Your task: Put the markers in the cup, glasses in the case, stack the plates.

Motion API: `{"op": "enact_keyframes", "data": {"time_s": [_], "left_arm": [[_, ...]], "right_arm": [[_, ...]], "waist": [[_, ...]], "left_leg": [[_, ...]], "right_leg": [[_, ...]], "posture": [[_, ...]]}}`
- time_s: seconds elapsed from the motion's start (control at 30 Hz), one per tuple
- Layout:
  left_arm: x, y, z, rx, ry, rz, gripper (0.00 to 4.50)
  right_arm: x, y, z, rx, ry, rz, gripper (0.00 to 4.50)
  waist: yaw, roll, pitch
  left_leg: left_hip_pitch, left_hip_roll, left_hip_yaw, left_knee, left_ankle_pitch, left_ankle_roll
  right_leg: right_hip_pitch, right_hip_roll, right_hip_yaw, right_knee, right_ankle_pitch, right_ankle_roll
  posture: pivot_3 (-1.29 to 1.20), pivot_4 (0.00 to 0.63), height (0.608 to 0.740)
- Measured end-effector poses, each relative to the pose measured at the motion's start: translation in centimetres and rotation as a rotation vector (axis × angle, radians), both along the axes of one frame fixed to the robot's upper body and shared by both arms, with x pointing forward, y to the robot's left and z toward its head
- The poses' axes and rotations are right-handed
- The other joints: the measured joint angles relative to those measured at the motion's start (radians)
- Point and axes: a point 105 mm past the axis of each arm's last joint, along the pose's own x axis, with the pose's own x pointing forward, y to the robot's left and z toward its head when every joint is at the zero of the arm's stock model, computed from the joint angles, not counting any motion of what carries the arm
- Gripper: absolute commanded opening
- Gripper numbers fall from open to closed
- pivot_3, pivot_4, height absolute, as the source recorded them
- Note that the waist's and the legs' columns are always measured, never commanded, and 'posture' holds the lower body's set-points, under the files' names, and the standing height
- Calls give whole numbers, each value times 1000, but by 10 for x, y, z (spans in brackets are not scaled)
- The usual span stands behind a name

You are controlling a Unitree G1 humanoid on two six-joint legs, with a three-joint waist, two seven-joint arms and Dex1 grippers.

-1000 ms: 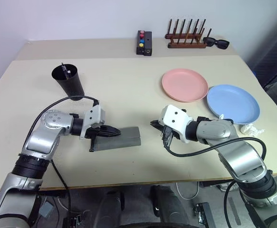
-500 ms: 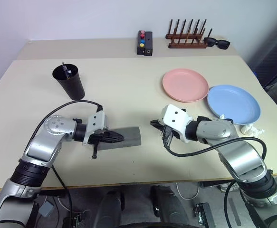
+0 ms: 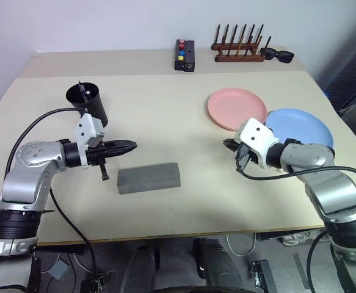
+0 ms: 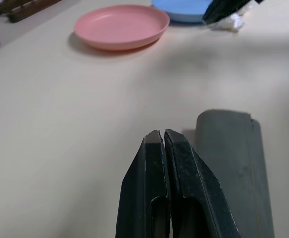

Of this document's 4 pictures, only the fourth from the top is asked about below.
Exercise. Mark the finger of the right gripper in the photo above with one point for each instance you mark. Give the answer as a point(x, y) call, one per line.
point(223, 10)

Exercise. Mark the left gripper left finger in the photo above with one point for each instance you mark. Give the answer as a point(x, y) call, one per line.
point(136, 188)

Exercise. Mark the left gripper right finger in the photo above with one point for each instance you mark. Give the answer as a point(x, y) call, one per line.
point(198, 193)

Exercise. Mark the white tissue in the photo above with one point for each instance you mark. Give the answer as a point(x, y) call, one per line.
point(229, 22)

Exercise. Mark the grey glasses case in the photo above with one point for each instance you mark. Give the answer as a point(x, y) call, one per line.
point(236, 168)

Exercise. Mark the blue plastic plate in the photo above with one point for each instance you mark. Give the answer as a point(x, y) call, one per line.
point(181, 10)

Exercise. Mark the pink plastic plate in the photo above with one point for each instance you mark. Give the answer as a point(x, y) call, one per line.
point(122, 26)

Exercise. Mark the dark wooden peg rack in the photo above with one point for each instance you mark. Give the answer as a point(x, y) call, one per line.
point(17, 8)

